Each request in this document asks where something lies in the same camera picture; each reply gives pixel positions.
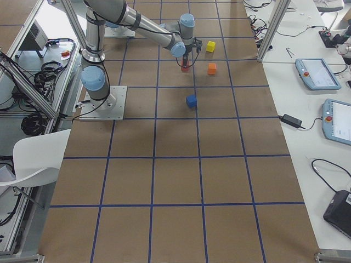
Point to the lower blue teach pendant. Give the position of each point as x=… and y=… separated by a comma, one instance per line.
x=336, y=121

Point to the red wooden block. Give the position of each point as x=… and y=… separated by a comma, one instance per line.
x=185, y=69

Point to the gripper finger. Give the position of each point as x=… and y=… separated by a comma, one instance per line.
x=185, y=62

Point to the blue wooden block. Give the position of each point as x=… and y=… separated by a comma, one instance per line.
x=191, y=101

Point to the black power brick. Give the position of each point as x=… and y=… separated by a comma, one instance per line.
x=290, y=120

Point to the orange wooden block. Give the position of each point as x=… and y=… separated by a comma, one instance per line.
x=212, y=68

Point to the upper blue teach pendant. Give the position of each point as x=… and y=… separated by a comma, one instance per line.
x=316, y=74

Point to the white plastic chair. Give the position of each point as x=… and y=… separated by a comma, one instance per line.
x=37, y=160

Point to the black device on table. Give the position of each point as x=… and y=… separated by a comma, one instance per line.
x=337, y=213

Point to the grey control box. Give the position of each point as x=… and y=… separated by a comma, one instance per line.
x=35, y=40

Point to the aluminium frame post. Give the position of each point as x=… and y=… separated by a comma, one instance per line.
x=274, y=21

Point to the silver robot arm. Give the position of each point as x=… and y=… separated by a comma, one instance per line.
x=94, y=74
x=177, y=37

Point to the blue teach pendant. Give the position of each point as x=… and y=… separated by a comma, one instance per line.
x=336, y=121
x=316, y=74

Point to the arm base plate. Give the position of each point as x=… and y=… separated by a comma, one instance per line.
x=119, y=32
x=111, y=109

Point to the yellow wooden block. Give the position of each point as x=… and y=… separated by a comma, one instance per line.
x=210, y=47

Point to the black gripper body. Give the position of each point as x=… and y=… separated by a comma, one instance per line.
x=187, y=51

